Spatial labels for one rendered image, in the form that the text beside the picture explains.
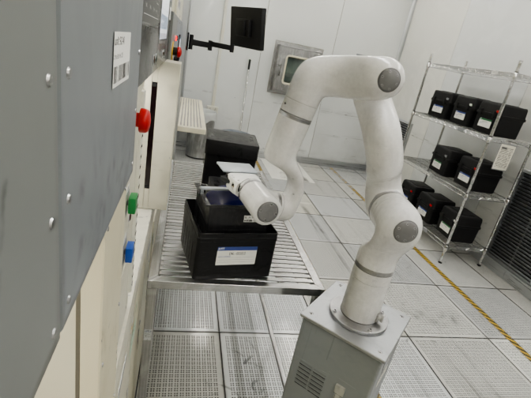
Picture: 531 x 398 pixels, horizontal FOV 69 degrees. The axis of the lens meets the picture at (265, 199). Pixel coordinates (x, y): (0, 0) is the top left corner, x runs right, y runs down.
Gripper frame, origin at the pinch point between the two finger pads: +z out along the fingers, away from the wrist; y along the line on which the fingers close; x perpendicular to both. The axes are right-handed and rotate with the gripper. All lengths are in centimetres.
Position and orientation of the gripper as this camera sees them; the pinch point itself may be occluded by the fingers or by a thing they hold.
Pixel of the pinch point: (236, 173)
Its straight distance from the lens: 131.2
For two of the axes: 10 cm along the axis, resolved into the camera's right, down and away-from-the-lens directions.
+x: 1.7, -9.2, -3.5
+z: -3.4, -3.9, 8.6
